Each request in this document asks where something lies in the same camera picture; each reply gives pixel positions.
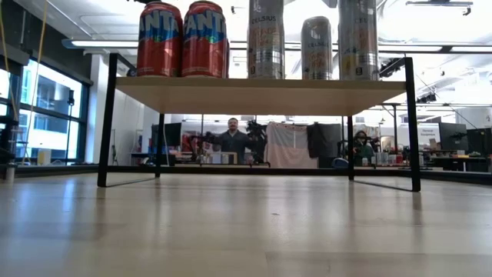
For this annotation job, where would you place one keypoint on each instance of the white Celsius drink can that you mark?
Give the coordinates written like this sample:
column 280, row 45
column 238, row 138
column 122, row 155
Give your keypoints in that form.
column 358, row 42
column 316, row 50
column 266, row 46

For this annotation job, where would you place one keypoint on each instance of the Fanta soda can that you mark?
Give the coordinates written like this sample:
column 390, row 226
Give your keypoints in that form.
column 203, row 46
column 159, row 46

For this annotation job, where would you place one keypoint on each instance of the black background robot arm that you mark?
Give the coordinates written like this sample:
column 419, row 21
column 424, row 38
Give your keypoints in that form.
column 256, row 134
column 203, row 140

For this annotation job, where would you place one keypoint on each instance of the person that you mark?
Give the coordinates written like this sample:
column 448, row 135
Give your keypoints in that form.
column 361, row 150
column 232, row 142

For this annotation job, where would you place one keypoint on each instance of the white hanging sheet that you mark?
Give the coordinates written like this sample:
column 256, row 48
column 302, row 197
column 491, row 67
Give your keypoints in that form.
column 290, row 148

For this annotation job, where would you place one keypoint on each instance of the black hanging cloth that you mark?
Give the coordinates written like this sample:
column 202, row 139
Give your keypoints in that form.
column 323, row 140

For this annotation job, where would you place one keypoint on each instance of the black computer monitor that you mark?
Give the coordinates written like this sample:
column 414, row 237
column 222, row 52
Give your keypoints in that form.
column 453, row 136
column 169, row 134
column 480, row 142

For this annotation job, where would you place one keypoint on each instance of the linear ceiling light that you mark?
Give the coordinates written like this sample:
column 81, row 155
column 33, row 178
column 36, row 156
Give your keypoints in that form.
column 104, row 44

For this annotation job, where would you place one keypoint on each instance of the black tripod stand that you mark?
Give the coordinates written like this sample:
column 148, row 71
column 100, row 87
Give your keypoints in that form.
column 70, row 101

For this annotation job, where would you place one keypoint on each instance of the cream bin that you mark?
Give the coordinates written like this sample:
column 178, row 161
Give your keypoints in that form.
column 44, row 157

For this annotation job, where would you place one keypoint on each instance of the dark background desk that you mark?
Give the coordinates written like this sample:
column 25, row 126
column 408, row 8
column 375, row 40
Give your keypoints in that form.
column 461, row 163

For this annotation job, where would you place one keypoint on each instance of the small grey cylinder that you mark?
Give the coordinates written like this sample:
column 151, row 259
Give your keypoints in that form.
column 10, row 173

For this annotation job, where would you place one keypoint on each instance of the wooden shelf with black frame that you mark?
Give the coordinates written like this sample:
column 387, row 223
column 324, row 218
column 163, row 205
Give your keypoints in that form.
column 253, row 96

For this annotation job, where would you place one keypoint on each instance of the black aluminium table frame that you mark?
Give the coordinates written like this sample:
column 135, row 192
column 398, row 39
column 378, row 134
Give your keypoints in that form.
column 315, row 171

